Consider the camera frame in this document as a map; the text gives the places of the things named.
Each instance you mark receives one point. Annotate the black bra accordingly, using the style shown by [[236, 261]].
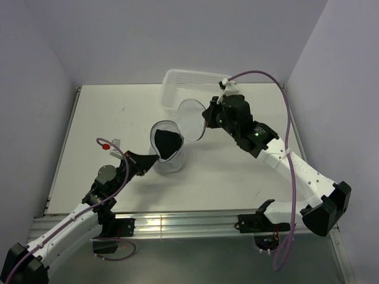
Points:
[[167, 143]]

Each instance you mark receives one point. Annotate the white perforated plastic basket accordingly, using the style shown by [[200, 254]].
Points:
[[179, 85]]

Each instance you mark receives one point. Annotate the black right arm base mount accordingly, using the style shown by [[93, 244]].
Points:
[[259, 223]]

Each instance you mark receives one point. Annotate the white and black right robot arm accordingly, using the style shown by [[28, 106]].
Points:
[[318, 202]]

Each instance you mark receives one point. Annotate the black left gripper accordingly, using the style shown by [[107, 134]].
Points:
[[141, 163]]

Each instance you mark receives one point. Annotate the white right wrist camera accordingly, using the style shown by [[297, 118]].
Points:
[[228, 88]]

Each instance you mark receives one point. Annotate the aluminium extrusion rail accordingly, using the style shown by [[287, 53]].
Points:
[[190, 224]]

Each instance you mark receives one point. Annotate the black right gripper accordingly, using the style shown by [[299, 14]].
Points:
[[209, 113]]

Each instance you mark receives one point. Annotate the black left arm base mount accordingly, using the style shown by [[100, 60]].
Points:
[[118, 228]]

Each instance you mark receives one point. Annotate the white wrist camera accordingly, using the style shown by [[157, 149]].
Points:
[[228, 88], [112, 148]]

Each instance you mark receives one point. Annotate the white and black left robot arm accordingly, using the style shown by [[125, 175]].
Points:
[[37, 261]]

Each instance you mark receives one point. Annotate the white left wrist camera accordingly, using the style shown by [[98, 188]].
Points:
[[112, 148]]

